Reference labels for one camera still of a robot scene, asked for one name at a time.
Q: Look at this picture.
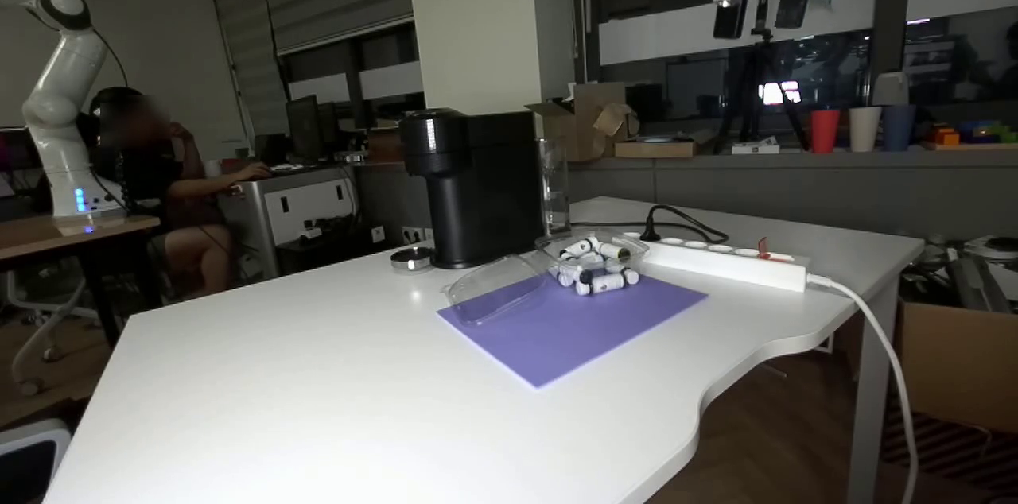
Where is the monitor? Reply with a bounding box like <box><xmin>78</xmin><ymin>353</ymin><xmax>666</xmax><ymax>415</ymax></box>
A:
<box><xmin>286</xmin><ymin>94</ymin><xmax>344</xmax><ymax>165</ymax></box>

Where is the black coffee machine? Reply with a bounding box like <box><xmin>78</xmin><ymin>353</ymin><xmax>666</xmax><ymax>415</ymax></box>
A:
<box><xmin>399</xmin><ymin>108</ymin><xmax>573</xmax><ymax>270</ymax></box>

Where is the camera on tripod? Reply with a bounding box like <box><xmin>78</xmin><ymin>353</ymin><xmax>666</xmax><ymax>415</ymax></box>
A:
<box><xmin>713</xmin><ymin>0</ymin><xmax>809</xmax><ymax>156</ymax></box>

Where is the white office chair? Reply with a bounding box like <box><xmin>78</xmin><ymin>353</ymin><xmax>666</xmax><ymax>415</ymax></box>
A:
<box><xmin>6</xmin><ymin>272</ymin><xmax>106</xmax><ymax>398</ymax></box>

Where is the white cup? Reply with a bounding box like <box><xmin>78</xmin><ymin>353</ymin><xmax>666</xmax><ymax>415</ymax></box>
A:
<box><xmin>848</xmin><ymin>106</ymin><xmax>883</xmax><ymax>153</ymax></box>

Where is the wooden desk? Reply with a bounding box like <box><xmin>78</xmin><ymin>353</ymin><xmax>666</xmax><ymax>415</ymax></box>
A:
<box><xmin>0</xmin><ymin>213</ymin><xmax>162</xmax><ymax>352</ymax></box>

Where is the silver computer tower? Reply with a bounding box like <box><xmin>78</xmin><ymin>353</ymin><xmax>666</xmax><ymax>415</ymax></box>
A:
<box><xmin>218</xmin><ymin>167</ymin><xmax>359</xmax><ymax>281</ymax></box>

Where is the white power strip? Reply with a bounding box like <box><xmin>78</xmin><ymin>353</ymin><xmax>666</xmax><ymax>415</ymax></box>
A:
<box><xmin>620</xmin><ymin>230</ymin><xmax>813</xmax><ymax>293</ymax></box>

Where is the flat brown box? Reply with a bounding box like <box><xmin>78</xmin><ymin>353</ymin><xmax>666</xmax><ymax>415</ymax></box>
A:
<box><xmin>614</xmin><ymin>136</ymin><xmax>697</xmax><ymax>160</ymax></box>

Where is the round silver drip tray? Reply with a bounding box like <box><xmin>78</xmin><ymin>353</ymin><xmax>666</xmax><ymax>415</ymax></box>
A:
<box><xmin>390</xmin><ymin>246</ymin><xmax>435</xmax><ymax>273</ymax></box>

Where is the black cable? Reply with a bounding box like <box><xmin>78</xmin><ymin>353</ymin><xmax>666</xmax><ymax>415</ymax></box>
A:
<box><xmin>571</xmin><ymin>204</ymin><xmax>730</xmax><ymax>244</ymax></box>

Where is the heap of small white bottles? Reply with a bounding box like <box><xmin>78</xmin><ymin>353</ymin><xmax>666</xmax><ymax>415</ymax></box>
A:
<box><xmin>547</xmin><ymin>235</ymin><xmax>643</xmax><ymax>298</ymax></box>

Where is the open cardboard box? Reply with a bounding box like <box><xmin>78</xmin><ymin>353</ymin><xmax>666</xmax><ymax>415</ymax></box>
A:
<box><xmin>525</xmin><ymin>82</ymin><xmax>639</xmax><ymax>164</ymax></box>

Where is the white cable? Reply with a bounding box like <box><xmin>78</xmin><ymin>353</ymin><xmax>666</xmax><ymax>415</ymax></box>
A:
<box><xmin>806</xmin><ymin>273</ymin><xmax>920</xmax><ymax>504</ymax></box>

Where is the clear plastic container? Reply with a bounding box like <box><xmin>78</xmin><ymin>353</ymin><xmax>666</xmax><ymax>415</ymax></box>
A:
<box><xmin>441</xmin><ymin>227</ymin><xmax>651</xmax><ymax>328</ymax></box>

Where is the person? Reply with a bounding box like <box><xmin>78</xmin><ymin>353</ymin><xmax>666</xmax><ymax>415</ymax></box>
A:
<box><xmin>86</xmin><ymin>87</ymin><xmax>276</xmax><ymax>300</ymax></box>

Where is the red cup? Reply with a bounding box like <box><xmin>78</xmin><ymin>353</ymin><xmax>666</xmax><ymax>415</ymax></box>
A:
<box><xmin>809</xmin><ymin>109</ymin><xmax>841</xmax><ymax>154</ymax></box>

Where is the tray of coloured blocks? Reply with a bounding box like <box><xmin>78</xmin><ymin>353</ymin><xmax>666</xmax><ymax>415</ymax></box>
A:
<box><xmin>921</xmin><ymin>120</ymin><xmax>1018</xmax><ymax>152</ymax></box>

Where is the large cardboard box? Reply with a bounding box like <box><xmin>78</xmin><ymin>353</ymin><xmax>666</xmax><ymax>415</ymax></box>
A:
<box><xmin>894</xmin><ymin>297</ymin><xmax>1018</xmax><ymax>436</ymax></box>

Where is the purple mat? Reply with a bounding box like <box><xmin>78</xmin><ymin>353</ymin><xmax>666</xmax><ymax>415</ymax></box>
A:
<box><xmin>436</xmin><ymin>266</ymin><xmax>709</xmax><ymax>390</ymax></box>

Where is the blue cup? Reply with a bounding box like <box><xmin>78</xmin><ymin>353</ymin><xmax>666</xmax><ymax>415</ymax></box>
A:
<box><xmin>881</xmin><ymin>104</ymin><xmax>918</xmax><ymax>153</ymax></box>

